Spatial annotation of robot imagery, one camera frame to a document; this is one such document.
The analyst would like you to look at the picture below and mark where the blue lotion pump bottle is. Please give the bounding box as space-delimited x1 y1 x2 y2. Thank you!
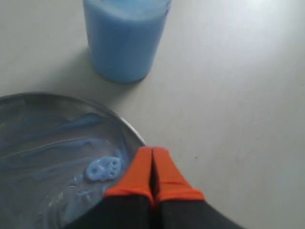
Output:
82 0 172 83

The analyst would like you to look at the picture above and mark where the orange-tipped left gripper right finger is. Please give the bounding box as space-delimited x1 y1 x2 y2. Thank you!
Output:
152 147 242 229

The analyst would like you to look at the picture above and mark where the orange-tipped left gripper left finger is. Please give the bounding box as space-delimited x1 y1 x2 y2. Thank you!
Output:
65 146 153 229

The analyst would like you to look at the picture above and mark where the round stainless steel plate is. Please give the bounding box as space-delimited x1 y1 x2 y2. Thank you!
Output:
0 93 145 229

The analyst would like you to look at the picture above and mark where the smeared light blue paste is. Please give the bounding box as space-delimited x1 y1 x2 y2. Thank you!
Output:
0 114 130 228

